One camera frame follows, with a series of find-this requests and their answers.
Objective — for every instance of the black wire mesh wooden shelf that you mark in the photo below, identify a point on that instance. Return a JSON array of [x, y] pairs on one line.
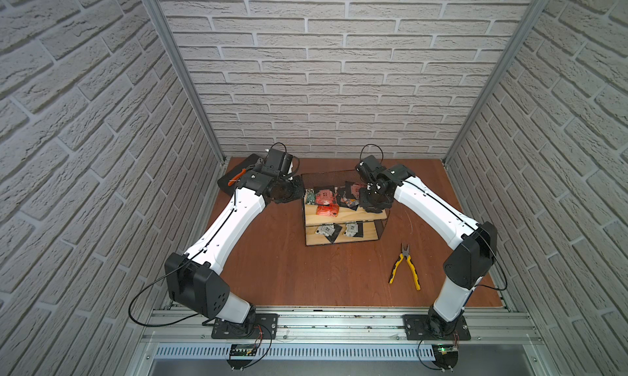
[[373, 223]]

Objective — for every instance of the white black tea bag right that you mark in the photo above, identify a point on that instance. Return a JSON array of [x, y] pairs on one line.
[[354, 230]]

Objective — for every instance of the left controller board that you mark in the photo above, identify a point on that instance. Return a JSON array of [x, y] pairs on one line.
[[242, 355]]

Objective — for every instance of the aluminium front rail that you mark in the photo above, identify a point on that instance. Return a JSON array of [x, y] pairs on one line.
[[350, 325]]

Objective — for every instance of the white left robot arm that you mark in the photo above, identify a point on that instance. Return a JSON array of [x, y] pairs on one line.
[[194, 277]]

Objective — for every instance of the controller board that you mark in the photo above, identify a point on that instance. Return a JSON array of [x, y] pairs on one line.
[[445, 357], [242, 355]]

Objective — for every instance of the aluminium corner post left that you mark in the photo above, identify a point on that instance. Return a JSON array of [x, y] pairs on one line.
[[165, 33]]

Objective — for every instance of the red tea bag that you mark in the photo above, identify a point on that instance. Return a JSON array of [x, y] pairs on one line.
[[331, 210], [325, 197]]

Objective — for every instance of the white black tea bag left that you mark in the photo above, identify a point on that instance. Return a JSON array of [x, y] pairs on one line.
[[329, 231]]

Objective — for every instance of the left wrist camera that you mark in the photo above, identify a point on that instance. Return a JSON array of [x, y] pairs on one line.
[[278, 163]]

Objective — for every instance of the green floral tea bag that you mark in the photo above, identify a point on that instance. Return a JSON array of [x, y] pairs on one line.
[[310, 197]]

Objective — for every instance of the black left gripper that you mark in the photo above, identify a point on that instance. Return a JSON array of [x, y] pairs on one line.
[[287, 190]]

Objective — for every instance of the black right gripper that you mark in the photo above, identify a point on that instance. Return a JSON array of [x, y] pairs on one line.
[[364, 203]]

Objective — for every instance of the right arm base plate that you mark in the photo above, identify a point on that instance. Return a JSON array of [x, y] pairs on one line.
[[430, 327]]

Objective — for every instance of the red tea bag front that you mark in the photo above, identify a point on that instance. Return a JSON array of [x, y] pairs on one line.
[[331, 210]]

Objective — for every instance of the white black tea bag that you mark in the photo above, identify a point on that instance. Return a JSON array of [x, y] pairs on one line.
[[354, 230], [329, 231]]

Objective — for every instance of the orange handled cutter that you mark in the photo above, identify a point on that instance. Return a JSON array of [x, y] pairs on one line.
[[237, 177]]

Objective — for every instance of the aluminium corner post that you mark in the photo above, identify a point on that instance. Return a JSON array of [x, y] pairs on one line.
[[524, 27], [165, 33]]

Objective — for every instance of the aluminium corner post right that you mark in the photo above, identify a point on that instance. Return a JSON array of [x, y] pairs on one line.
[[524, 27]]

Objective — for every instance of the right controller board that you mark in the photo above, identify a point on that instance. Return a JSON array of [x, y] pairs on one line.
[[445, 357]]

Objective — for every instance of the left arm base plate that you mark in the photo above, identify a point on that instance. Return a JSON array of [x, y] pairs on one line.
[[262, 326]]

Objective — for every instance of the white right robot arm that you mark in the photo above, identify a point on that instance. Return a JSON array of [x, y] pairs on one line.
[[473, 245]]

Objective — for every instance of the black tool tray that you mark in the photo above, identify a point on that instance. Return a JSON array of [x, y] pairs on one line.
[[248, 162]]

